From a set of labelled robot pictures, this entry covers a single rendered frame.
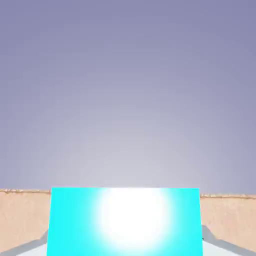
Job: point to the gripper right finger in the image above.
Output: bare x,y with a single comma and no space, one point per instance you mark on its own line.
218,248

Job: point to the small cyan cube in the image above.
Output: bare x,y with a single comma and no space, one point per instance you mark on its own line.
70,224

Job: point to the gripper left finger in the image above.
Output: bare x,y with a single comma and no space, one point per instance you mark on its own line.
34,249

